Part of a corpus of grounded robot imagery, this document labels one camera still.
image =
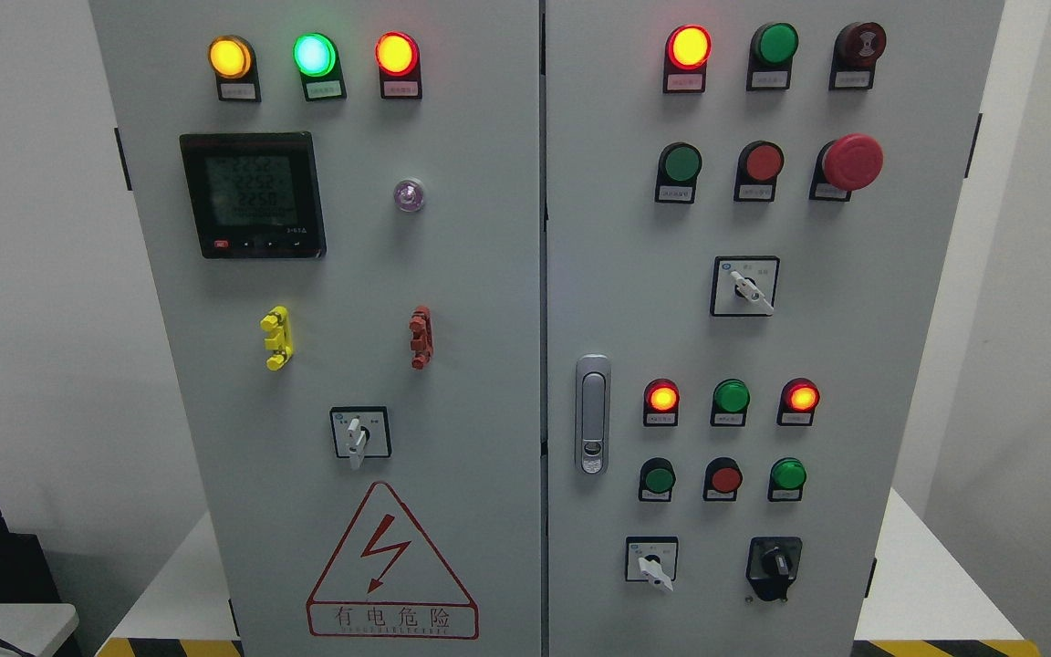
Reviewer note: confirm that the red lit indicator left door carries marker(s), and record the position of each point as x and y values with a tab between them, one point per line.
398	59

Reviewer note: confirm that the white platform base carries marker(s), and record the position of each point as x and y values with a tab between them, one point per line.
918	591

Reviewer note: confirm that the green lit indicator light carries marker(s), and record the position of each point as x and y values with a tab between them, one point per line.
317	61

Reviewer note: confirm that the yellow indicator light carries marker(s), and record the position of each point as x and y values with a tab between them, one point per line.
235	66

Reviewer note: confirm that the black digital power meter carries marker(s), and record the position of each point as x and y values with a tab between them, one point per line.
254	195

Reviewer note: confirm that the white rotary light switch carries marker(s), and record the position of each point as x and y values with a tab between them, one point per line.
360	433

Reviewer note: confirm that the grey cabinet door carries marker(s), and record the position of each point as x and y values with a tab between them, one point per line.
633	280
465	431

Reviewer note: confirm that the red emergency stop button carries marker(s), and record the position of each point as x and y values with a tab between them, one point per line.
845	165

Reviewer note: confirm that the red lit indicator lower left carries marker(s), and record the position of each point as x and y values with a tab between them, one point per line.
661	404

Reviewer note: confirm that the black rotary selector switch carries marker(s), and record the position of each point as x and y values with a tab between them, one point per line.
772	566

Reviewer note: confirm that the dark red buzzer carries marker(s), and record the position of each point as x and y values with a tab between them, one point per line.
856	52

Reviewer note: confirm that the green push button lower left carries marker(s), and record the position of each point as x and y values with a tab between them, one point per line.
657	479

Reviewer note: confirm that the green indicator lower middle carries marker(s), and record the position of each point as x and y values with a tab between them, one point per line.
731	399

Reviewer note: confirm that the yellow terminal clip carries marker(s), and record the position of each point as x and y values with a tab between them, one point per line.
278	338

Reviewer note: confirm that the red electric warning sticker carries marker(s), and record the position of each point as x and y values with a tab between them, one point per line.
387	580

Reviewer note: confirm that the right grey cabinet door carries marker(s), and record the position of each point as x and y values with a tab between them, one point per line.
633	280

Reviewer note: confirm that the white table left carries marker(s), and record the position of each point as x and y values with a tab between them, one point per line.
40	629

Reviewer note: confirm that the white rotary switch upper right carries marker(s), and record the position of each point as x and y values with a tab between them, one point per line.
744	286

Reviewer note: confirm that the red lit indicator lower right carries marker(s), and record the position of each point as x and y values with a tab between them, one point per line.
797	403

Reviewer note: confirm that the green push button lower right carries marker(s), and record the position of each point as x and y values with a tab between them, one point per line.
787	480

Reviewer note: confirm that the left grey cabinet door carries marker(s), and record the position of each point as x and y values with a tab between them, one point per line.
465	431

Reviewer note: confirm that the green push button upper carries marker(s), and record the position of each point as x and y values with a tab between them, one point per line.
677	173

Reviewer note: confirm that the red lit indicator top right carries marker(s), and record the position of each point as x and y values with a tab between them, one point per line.
688	49

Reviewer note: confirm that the red terminal clip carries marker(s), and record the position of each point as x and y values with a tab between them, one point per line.
421	342

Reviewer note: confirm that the red push button lower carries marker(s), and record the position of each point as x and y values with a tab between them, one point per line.
722	480

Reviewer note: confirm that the green indicator top right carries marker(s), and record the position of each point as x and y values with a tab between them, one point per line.
770	57

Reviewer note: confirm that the red push button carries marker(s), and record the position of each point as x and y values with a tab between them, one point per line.
756	173
722	480

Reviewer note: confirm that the red push button upper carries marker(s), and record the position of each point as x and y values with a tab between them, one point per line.
756	173

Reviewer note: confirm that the green push button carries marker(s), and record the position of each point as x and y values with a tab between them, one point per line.
677	173
657	479
787	480

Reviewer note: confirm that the white rotary switch bottom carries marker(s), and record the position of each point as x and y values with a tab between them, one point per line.
652	560

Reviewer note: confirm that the silver door handle lock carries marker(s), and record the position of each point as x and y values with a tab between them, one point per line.
592	391

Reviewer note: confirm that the small clear lamp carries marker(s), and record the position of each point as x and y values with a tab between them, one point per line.
409	195

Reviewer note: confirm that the red lit indicator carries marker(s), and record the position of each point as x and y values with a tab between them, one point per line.
661	404
688	49
797	403

